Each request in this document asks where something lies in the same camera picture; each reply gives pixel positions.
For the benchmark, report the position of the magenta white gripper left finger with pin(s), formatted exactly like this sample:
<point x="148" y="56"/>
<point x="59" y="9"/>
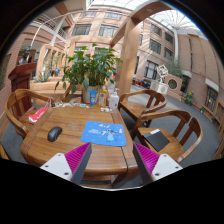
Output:
<point x="70" y="166"/>

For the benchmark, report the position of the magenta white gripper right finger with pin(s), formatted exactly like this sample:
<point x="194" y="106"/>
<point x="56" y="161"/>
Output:
<point x="153" y="166"/>

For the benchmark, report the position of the black computer mouse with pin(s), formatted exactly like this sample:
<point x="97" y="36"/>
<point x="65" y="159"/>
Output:
<point x="54" y="133"/>

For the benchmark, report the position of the blue cartoon mouse pad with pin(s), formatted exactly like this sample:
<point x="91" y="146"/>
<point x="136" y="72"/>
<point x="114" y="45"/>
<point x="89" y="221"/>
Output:
<point x="104" y="134"/>

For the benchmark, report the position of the black notebook on chair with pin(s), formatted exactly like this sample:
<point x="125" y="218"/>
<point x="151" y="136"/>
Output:
<point x="157" y="139"/>

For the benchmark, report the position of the near right wooden armchair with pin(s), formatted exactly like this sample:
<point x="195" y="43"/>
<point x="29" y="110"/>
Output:
<point x="175" y="147"/>

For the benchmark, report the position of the wooden armchair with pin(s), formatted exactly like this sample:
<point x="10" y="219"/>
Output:
<point x="19" y="106"/>
<point x="175" y="147"/>
<point x="155" y="102"/>

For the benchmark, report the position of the wooden table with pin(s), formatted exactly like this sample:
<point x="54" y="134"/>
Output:
<point x="116" y="164"/>

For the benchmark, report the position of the red white item on chair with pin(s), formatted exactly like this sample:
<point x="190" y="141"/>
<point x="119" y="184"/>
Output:
<point x="34" y="118"/>

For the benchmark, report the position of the far right wooden armchair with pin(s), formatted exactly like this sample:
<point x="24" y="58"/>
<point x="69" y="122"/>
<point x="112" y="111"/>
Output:
<point x="155" y="102"/>

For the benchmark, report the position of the far wooden chair behind table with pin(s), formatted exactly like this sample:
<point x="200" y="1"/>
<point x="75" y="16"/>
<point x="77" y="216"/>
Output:
<point x="71" y="93"/>

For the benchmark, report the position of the blue tube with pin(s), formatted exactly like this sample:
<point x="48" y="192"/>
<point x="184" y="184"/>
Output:
<point x="92" y="97"/>

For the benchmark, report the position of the white pump bottle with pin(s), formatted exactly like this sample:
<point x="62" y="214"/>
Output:
<point x="114" y="100"/>

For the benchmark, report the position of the orange bottle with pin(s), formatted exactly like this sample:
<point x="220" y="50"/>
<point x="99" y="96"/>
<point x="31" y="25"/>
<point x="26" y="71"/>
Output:
<point x="102" y="98"/>

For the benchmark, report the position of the left wooden armchair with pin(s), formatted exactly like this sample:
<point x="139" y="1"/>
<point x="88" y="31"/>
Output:
<point x="19" y="106"/>

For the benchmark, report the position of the green potted plant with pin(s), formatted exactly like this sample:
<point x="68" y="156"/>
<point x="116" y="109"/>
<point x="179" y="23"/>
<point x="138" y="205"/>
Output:
<point x="89" y="70"/>

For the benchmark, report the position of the wooden pillar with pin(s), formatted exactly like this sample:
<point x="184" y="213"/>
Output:
<point x="129" y="31"/>

